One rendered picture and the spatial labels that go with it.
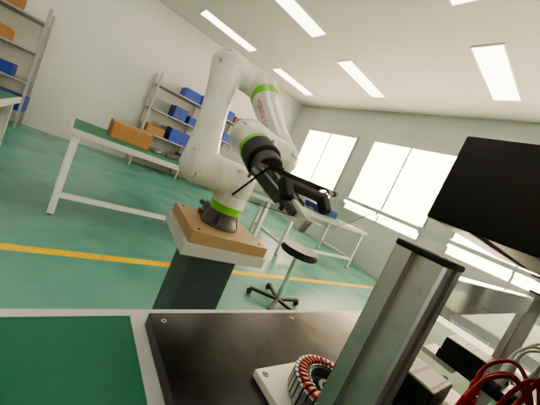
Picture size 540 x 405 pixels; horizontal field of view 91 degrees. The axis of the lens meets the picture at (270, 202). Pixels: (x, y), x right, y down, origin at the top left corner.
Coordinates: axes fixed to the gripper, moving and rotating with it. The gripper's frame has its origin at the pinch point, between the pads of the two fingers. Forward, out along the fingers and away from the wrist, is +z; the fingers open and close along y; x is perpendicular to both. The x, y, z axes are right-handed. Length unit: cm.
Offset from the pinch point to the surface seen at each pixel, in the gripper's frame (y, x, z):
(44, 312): 32.0, -26.1, 5.4
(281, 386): 2.8, -15.9, 22.2
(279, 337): -5.0, -20.4, 12.4
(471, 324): -158, -24, 3
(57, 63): 123, -186, -607
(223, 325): 6.0, -21.8, 9.1
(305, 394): 3.4, -11.6, 25.2
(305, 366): 0.7, -12.1, 21.6
